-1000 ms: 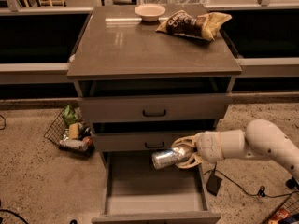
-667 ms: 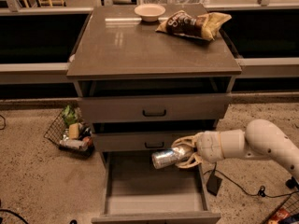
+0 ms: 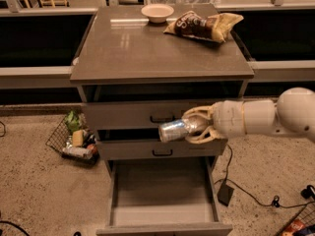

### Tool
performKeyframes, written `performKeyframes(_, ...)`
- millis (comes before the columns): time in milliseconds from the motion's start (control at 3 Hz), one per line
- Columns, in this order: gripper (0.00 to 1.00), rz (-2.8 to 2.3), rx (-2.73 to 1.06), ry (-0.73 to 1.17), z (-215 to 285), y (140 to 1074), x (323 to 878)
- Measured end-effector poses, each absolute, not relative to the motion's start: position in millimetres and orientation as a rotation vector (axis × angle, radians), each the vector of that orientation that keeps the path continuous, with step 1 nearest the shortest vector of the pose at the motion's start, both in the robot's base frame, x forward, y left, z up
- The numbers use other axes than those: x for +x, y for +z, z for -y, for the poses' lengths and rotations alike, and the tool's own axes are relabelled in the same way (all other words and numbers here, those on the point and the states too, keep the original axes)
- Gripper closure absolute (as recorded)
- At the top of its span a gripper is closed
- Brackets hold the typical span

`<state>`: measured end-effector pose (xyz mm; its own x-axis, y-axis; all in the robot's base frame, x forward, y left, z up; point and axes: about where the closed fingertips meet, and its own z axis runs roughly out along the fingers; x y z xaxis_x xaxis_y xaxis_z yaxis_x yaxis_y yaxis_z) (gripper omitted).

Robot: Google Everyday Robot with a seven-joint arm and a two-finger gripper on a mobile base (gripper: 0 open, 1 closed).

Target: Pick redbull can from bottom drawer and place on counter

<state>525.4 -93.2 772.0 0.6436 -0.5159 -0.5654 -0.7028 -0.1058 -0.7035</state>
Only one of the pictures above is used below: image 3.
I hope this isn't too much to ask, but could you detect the black wire basket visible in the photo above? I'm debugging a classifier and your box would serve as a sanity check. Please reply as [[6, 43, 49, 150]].
[[275, 203, 315, 236], [45, 116, 99, 165]]

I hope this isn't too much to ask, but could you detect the middle grey drawer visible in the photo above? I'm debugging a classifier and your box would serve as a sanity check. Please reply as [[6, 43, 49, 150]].
[[96, 140, 227, 160]]

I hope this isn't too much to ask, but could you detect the grey drawer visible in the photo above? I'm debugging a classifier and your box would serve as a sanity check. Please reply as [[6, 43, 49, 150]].
[[96, 157, 232, 236], [96, 140, 227, 160], [82, 98, 244, 131]]

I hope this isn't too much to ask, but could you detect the silver redbull can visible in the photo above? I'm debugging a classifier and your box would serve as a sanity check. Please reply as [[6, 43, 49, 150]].
[[158, 116, 209, 143]]

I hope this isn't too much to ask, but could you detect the yellow brown chip bag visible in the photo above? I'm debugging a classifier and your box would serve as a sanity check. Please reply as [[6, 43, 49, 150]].
[[164, 11, 243, 43]]

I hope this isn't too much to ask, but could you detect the black wire basket right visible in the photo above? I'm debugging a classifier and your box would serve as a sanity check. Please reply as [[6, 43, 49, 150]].
[[275, 203, 315, 236]]

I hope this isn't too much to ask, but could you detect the black cable on floor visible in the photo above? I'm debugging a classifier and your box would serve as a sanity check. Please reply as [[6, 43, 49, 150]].
[[214, 144, 311, 210]]

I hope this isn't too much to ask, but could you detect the green leafy vegetable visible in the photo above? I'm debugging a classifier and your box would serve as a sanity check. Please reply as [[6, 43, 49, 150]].
[[64, 111, 82, 134]]

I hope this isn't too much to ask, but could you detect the bottom grey drawer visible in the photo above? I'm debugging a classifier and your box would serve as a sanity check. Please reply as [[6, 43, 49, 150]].
[[96, 157, 232, 236]]

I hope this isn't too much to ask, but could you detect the black cable left floor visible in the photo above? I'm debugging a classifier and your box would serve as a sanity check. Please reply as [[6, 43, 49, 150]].
[[0, 209, 32, 236]]

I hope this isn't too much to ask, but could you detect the silver can in basket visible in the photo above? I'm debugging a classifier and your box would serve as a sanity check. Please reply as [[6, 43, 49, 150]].
[[62, 147, 93, 159]]

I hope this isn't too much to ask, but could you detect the top grey drawer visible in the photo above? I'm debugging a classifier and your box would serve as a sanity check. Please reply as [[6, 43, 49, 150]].
[[82, 98, 244, 131]]

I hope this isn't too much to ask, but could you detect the yellow cheese block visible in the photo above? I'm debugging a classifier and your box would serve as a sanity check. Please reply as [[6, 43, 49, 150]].
[[72, 130, 84, 147]]

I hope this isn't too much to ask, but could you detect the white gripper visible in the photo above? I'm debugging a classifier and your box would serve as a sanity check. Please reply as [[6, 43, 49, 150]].
[[183, 100, 245, 145]]

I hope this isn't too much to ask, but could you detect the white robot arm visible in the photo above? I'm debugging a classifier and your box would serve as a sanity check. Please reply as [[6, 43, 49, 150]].
[[182, 88, 315, 144]]

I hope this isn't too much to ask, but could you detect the black power adapter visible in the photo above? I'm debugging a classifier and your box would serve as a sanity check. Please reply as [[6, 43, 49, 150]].
[[218, 181, 234, 207]]

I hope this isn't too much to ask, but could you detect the black wire basket left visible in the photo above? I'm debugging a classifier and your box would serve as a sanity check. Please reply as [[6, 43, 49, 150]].
[[45, 116, 99, 165]]

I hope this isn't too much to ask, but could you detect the grey drawer cabinet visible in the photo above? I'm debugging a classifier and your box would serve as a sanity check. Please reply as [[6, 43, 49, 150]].
[[70, 3, 256, 236]]

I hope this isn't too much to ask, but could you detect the white ceramic bowl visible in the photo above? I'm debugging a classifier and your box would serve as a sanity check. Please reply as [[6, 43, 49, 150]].
[[141, 4, 174, 24]]

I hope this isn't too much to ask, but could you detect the red snack package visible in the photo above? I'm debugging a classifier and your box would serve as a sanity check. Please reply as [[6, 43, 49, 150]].
[[281, 219, 305, 236]]

